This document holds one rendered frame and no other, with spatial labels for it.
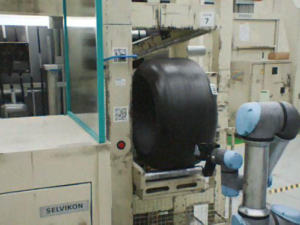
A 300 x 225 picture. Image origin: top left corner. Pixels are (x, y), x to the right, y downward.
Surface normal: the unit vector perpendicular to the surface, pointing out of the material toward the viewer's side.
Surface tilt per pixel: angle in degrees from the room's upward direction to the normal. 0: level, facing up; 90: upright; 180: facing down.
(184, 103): 71
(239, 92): 90
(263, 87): 90
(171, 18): 90
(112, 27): 90
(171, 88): 56
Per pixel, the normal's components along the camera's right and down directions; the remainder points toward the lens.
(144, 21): 0.36, 0.17
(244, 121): -0.96, -0.08
